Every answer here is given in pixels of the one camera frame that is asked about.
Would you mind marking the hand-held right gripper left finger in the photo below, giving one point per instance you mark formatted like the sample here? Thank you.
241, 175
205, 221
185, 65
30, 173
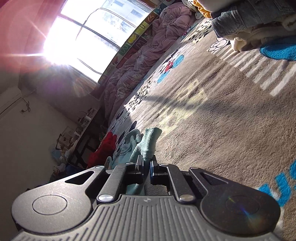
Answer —
115, 180

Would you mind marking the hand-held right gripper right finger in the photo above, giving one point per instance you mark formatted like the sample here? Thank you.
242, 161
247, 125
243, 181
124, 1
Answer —
151, 171

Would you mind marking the teal lion print pants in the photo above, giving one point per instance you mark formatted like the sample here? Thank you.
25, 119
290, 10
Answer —
150, 139

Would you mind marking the red sweater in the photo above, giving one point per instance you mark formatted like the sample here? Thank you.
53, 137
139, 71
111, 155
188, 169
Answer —
101, 150

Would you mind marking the white-top desk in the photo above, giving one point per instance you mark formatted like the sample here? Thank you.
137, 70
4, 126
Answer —
79, 148

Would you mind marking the cartoon mouse printed blanket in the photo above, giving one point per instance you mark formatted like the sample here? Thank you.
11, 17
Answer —
219, 115

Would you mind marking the pink quilt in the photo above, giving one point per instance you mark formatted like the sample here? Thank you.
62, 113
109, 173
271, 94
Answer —
143, 53

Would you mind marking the white air conditioner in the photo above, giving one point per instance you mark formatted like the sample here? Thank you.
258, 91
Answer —
9, 99

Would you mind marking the alphabet foam mat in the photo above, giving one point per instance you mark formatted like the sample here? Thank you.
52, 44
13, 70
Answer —
133, 37

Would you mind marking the window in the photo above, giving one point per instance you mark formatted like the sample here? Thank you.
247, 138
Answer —
92, 34

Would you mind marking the cream garment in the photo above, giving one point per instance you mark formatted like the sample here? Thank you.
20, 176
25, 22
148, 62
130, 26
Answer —
252, 37

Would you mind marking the yellow garment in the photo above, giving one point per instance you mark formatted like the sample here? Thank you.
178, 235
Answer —
201, 9

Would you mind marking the denim jeans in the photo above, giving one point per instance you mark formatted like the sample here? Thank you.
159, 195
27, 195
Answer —
242, 20

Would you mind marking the window curtain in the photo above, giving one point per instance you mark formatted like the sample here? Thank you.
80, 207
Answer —
23, 23

